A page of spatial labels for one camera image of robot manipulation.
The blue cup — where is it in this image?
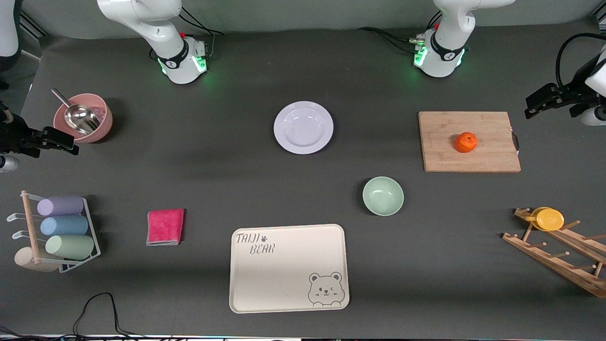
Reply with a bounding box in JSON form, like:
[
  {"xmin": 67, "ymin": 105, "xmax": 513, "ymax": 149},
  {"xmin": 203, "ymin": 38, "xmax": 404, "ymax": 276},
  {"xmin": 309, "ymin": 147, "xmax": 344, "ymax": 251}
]
[{"xmin": 40, "ymin": 215, "xmax": 89, "ymax": 236}]

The pink bowl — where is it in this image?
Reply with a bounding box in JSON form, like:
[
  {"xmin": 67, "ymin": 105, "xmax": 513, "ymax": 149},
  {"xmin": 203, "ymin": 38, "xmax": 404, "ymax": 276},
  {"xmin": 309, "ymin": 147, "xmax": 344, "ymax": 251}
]
[{"xmin": 53, "ymin": 93, "xmax": 114, "ymax": 144}]

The wooden mug rack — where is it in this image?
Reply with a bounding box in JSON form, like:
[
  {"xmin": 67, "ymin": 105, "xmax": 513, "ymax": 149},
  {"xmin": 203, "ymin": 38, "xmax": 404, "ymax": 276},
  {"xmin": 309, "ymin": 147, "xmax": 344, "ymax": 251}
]
[{"xmin": 502, "ymin": 207, "xmax": 606, "ymax": 298}]

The white wire cup rack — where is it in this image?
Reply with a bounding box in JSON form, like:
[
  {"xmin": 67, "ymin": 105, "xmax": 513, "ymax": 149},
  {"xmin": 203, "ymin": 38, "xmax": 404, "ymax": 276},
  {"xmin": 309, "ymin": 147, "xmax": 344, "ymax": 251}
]
[{"xmin": 7, "ymin": 190, "xmax": 101, "ymax": 274}]

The black left arm base cable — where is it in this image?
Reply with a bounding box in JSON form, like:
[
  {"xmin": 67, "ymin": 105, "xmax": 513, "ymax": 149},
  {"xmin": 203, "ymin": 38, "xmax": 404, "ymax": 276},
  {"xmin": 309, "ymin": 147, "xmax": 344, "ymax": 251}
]
[{"xmin": 357, "ymin": 27, "xmax": 427, "ymax": 53}]

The green cup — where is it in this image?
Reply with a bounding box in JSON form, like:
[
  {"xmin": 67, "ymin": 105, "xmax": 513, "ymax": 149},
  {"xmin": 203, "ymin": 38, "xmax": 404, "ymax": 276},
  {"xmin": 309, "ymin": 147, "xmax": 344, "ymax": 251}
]
[{"xmin": 45, "ymin": 234, "xmax": 95, "ymax": 260}]

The metal scoop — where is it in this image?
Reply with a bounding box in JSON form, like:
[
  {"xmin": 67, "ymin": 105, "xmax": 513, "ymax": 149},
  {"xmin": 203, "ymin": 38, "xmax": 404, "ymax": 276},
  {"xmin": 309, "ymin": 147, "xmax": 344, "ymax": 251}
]
[{"xmin": 51, "ymin": 89, "xmax": 101, "ymax": 135}]

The wooden cutting board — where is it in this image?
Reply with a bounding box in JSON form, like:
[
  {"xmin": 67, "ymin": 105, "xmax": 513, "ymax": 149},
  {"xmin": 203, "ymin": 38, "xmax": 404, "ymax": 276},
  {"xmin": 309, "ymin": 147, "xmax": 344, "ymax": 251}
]
[{"xmin": 418, "ymin": 111, "xmax": 522, "ymax": 173}]

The pink folded cloth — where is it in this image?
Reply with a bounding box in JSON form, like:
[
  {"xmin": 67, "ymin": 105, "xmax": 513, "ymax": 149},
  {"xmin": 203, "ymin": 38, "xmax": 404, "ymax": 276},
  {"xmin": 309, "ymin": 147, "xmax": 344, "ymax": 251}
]
[{"xmin": 146, "ymin": 208, "xmax": 185, "ymax": 246}]

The black right arm base cable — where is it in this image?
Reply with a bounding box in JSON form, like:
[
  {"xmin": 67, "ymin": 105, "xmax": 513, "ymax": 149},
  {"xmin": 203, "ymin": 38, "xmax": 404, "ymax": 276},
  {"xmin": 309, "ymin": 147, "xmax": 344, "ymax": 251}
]
[{"xmin": 179, "ymin": 7, "xmax": 224, "ymax": 60}]

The cream tray with bear print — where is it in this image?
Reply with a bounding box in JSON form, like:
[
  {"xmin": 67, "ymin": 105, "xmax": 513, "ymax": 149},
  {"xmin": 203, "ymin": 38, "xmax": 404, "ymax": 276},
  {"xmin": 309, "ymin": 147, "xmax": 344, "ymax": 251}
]
[{"xmin": 229, "ymin": 224, "xmax": 350, "ymax": 314}]

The purple cup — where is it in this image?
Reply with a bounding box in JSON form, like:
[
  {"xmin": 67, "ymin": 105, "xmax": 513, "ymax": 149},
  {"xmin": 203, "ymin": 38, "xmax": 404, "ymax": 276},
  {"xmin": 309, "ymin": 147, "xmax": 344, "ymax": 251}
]
[{"xmin": 37, "ymin": 196, "xmax": 85, "ymax": 217}]

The pale green bowl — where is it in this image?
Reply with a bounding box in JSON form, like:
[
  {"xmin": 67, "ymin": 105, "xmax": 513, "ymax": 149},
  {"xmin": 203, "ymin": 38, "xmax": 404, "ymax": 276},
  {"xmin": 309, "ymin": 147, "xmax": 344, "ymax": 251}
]
[{"xmin": 363, "ymin": 176, "xmax": 405, "ymax": 216}]

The black arm base cable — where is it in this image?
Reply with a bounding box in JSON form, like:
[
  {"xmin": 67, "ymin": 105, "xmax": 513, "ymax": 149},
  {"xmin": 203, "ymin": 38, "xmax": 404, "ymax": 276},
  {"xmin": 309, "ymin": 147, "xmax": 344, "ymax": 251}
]
[
  {"xmin": 357, "ymin": 27, "xmax": 427, "ymax": 53},
  {"xmin": 179, "ymin": 7, "xmax": 224, "ymax": 60}
]

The black cable on table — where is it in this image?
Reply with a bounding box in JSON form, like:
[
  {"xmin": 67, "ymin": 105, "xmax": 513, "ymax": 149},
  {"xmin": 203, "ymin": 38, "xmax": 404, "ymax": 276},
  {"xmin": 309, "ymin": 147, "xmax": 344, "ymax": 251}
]
[{"xmin": 72, "ymin": 292, "xmax": 143, "ymax": 339}]

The yellow cup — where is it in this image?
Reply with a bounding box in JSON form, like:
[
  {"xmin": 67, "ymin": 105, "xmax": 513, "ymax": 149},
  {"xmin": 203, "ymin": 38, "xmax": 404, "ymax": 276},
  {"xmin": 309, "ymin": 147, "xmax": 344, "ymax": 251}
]
[{"xmin": 525, "ymin": 207, "xmax": 565, "ymax": 232}]

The beige cup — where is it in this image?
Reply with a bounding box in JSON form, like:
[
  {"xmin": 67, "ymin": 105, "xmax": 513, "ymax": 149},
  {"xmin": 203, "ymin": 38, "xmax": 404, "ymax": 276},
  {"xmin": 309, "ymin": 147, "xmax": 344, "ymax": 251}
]
[{"xmin": 14, "ymin": 247, "xmax": 60, "ymax": 273}]

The orange fruit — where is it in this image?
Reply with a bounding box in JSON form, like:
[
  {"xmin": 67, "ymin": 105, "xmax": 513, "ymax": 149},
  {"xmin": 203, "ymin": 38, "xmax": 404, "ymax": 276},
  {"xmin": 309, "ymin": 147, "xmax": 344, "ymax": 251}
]
[{"xmin": 454, "ymin": 132, "xmax": 478, "ymax": 153}]

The white round plate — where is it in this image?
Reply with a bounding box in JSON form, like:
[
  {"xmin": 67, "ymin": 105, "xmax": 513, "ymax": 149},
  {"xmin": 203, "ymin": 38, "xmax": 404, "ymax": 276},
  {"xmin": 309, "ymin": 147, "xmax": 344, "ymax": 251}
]
[{"xmin": 274, "ymin": 101, "xmax": 334, "ymax": 155}]

